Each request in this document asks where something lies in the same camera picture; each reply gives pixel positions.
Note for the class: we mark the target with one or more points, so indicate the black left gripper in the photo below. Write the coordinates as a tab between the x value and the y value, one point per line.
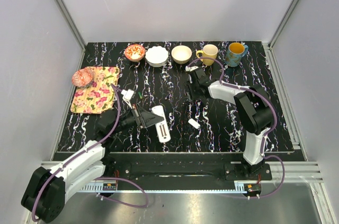
143	118

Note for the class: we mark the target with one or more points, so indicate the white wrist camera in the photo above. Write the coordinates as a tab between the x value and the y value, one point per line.
189	69
127	95

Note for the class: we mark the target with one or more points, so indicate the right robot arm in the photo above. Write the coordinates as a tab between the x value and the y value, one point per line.
255	110

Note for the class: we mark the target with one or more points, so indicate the pink patterned bowl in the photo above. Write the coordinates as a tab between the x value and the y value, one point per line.
82	77

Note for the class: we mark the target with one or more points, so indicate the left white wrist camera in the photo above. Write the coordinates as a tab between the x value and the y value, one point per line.
127	95

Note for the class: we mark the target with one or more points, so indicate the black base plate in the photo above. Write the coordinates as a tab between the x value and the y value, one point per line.
185	172

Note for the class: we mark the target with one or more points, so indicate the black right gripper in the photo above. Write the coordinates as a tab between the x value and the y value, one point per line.
189	85

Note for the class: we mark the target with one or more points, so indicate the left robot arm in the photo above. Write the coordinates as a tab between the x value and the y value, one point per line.
49	189

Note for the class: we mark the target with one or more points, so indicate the yellow mug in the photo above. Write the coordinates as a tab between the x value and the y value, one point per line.
209	51

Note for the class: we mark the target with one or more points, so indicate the floral rectangular tray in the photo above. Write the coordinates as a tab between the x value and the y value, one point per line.
98	96

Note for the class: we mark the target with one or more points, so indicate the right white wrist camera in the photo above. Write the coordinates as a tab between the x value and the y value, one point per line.
189	69

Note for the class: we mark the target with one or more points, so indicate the white battery cover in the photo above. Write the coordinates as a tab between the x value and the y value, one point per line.
194	123

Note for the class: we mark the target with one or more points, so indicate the white remote control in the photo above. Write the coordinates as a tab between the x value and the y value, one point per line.
161	127

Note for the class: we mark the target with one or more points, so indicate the red patterned small bowl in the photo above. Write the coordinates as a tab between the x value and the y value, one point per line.
134	52

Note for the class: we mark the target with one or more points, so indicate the cream round bowl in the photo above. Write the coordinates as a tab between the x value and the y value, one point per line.
181	54

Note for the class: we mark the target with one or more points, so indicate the white scalloped bowl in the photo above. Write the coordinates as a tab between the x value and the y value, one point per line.
156	56

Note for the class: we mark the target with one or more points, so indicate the blue butterfly mug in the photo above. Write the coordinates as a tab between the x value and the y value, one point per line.
235	52

